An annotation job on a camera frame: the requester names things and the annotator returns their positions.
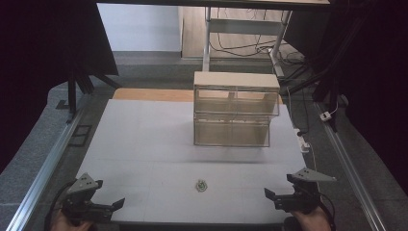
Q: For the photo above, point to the white metal desk frame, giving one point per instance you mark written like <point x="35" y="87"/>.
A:
<point x="207" y="41"/>

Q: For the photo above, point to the black square frame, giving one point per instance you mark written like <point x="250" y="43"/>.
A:
<point x="80" y="135"/>

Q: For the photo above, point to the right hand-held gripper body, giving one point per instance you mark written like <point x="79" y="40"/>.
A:
<point x="301" y="199"/>

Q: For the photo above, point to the white plug adapter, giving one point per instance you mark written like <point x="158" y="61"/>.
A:
<point x="325" y="116"/>

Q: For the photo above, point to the white power strip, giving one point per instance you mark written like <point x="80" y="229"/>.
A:
<point x="302" y="141"/>

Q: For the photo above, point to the dark curtain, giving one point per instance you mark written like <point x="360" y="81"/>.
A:
<point x="41" y="48"/>
<point x="375" y="64"/>

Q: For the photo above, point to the clear plastic drawer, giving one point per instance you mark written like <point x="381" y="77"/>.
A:
<point x="235" y="104"/>
<point x="231" y="133"/>

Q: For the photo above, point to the small green white badge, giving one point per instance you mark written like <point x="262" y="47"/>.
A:
<point x="201" y="185"/>

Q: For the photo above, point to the person's right hand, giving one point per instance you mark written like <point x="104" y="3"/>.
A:
<point x="314" y="222"/>

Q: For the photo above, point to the person's left hand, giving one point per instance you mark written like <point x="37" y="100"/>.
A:
<point x="69" y="224"/>

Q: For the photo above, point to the white table mat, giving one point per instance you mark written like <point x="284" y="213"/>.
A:
<point x="144" y="144"/>

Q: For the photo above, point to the aluminium rail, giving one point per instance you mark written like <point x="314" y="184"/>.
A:
<point x="48" y="165"/>
<point x="349" y="166"/>

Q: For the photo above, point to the clear plastic drawer cabinet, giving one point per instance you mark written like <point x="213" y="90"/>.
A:
<point x="235" y="79"/>

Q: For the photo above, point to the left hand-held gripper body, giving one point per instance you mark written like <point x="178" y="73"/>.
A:
<point x="84" y="205"/>

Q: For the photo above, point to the black tripod stand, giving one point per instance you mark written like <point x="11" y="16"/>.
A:
<point x="327" y="86"/>

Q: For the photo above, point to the black metal stand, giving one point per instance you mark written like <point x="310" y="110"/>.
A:
<point x="72" y="93"/>

